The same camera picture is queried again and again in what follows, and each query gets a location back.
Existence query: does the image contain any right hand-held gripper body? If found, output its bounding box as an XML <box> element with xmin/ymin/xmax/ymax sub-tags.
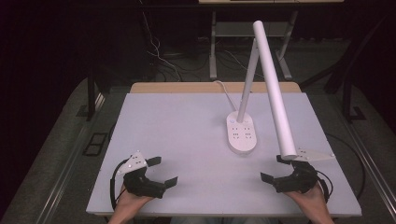
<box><xmin>273</xmin><ymin>147</ymin><xmax>336</xmax><ymax>194</ymax></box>

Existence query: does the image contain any person's left hand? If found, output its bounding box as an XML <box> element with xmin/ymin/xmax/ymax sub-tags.
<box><xmin>115</xmin><ymin>183</ymin><xmax>154</xmax><ymax>217</ymax></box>

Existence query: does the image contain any black cable on floor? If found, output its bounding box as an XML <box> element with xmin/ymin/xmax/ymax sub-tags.
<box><xmin>324</xmin><ymin>133</ymin><xmax>367</xmax><ymax>201</ymax></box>

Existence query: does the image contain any grey metal desk frame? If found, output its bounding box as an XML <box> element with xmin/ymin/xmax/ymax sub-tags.
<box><xmin>208</xmin><ymin>10</ymin><xmax>299</xmax><ymax>81</ymax></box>

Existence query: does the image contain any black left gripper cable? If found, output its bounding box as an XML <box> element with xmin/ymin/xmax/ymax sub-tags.
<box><xmin>109</xmin><ymin>159</ymin><xmax>129</xmax><ymax>211</ymax></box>

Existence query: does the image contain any metal floor rail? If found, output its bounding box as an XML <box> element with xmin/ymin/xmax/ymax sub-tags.
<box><xmin>35</xmin><ymin>92</ymin><xmax>106</xmax><ymax>224</ymax></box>
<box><xmin>340</xmin><ymin>119</ymin><xmax>396</xmax><ymax>216</ymax></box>

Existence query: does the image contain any black floor socket frame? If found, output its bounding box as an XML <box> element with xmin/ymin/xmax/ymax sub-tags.
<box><xmin>81</xmin><ymin>132</ymin><xmax>109</xmax><ymax>157</ymax></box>

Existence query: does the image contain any white lamp cable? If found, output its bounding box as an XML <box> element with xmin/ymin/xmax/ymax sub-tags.
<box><xmin>213</xmin><ymin>79</ymin><xmax>238</xmax><ymax>113</ymax></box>

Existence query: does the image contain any person's right hand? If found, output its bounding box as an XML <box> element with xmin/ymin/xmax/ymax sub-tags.
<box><xmin>284</xmin><ymin>182</ymin><xmax>330</xmax><ymax>217</ymax></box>

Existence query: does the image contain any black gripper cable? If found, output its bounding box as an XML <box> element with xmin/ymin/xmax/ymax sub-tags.
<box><xmin>109</xmin><ymin>159</ymin><xmax>129</xmax><ymax>211</ymax></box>
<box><xmin>316</xmin><ymin>170</ymin><xmax>334</xmax><ymax>203</ymax></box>

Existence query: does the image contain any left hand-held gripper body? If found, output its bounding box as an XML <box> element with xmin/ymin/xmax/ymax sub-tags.
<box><xmin>116</xmin><ymin>151</ymin><xmax>166</xmax><ymax>200</ymax></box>

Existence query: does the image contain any white desk lamp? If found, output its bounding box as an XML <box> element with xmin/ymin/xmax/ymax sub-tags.
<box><xmin>226</xmin><ymin>20</ymin><xmax>299</xmax><ymax>161</ymax></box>

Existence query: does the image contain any black metal stand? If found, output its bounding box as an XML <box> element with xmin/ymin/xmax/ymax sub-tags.
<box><xmin>86</xmin><ymin>73</ymin><xmax>105</xmax><ymax>122</ymax></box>
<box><xmin>341</xmin><ymin>59</ymin><xmax>368</xmax><ymax>124</ymax></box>

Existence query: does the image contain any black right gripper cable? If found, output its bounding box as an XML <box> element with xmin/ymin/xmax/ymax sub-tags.
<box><xmin>316</xmin><ymin>170</ymin><xmax>334</xmax><ymax>203</ymax></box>

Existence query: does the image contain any white cable on floor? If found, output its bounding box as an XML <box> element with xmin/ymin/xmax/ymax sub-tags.
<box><xmin>140</xmin><ymin>8</ymin><xmax>183</xmax><ymax>82</ymax></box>

